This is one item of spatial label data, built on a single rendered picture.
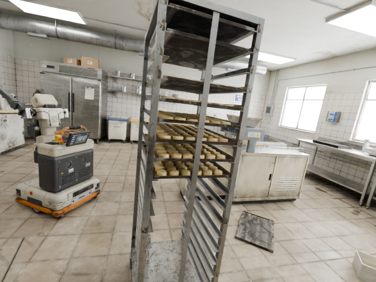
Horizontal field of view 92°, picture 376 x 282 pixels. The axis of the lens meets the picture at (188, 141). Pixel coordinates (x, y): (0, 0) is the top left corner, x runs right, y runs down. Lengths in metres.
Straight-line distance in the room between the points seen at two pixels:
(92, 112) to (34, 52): 2.43
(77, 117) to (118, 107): 1.33
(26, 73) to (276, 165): 6.81
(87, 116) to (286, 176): 4.93
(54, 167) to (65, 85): 3.68
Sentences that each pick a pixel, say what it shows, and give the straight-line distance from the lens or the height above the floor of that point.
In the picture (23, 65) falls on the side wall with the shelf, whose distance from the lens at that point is 7.23.
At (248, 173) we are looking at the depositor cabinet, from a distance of 2.85.
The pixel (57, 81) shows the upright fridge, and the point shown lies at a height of 1.59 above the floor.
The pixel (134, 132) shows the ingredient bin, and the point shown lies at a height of 0.38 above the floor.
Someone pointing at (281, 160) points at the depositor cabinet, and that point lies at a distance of 3.15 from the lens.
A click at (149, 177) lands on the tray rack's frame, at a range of 0.86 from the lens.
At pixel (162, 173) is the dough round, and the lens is 0.91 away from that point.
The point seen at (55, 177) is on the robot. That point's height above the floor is 0.48.
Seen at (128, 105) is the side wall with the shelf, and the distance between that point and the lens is 6.42.
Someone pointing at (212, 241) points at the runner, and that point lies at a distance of 1.30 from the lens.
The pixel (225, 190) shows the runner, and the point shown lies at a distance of 1.08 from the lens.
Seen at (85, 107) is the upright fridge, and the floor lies 1.00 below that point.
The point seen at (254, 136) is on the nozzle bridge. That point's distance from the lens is 2.71.
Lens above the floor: 1.40
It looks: 11 degrees down
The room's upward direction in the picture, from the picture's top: 7 degrees clockwise
